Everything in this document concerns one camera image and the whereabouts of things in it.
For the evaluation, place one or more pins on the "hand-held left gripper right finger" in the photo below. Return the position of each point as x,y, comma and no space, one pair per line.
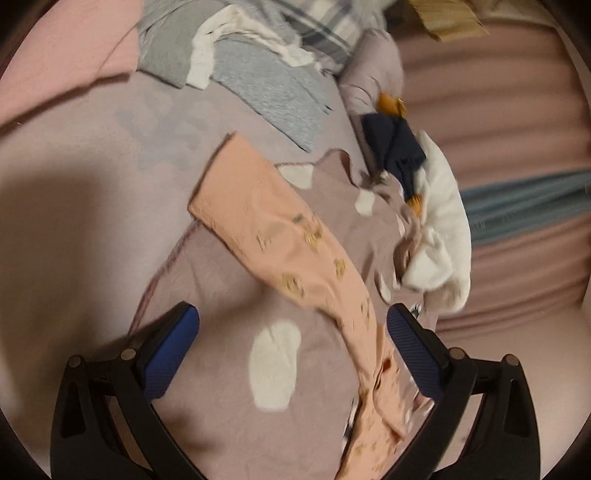
413,350

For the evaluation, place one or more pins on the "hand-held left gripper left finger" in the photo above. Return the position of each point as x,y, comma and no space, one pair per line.
171,350

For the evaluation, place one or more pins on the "peach bear print pants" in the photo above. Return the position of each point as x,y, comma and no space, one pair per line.
286,249

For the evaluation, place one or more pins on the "mauve polka dot blanket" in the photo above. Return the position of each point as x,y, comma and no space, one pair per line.
231,286

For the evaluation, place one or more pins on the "white fleece garment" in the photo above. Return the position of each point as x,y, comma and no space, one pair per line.
443,217

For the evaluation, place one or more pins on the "teal curtain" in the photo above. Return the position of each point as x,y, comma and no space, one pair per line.
521,207

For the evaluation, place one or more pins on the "mauve bed sheet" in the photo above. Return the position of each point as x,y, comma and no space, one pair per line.
92,184

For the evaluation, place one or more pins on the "navy and mustard garment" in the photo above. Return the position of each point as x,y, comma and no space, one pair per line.
397,143

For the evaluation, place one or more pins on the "pink curtain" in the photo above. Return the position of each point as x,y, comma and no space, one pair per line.
498,115

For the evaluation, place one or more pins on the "light grey garment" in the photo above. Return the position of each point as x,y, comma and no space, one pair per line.
272,92

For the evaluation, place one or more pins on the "lilac padded quilt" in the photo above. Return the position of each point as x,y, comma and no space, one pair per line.
374,69

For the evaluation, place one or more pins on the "white cloth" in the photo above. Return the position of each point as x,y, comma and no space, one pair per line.
203,60

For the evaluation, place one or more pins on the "dark grey garment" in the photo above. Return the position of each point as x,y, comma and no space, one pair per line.
164,50

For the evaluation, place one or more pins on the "pink pillow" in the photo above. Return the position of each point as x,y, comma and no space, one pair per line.
69,55

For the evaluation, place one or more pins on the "plaid pillow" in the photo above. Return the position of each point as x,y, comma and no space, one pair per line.
332,27

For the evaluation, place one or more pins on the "beige woven cloth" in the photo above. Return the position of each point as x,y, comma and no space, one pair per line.
448,18

